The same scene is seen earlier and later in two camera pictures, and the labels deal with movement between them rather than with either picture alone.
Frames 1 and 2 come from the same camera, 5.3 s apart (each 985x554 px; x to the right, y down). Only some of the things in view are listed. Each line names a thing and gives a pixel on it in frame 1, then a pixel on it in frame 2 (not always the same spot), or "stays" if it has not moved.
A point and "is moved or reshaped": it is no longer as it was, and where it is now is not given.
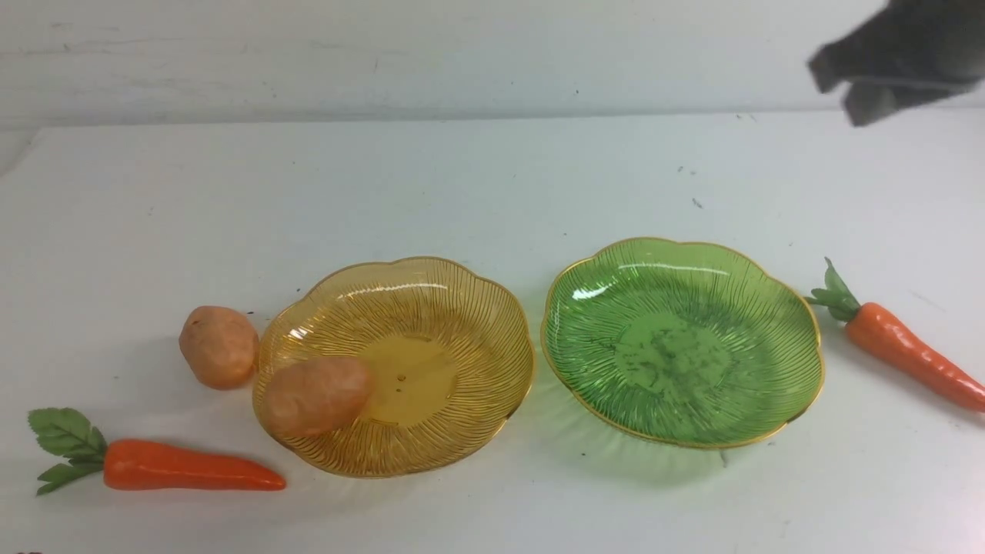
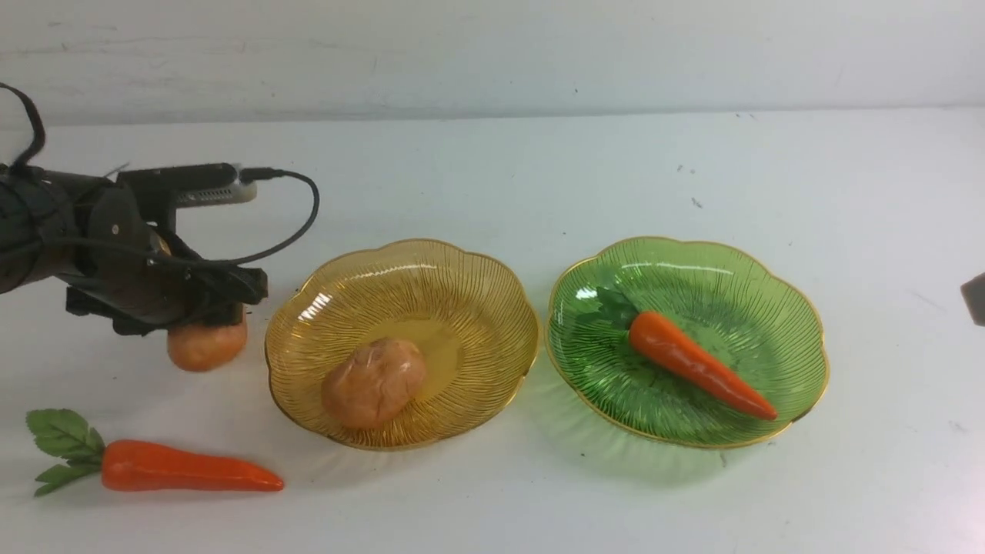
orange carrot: x=136 y=465 stays
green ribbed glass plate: x=689 y=341 stays
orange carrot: x=879 y=330 → x=672 y=348
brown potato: x=308 y=397 → x=373 y=384
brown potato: x=219 y=346 is moved or reshaped
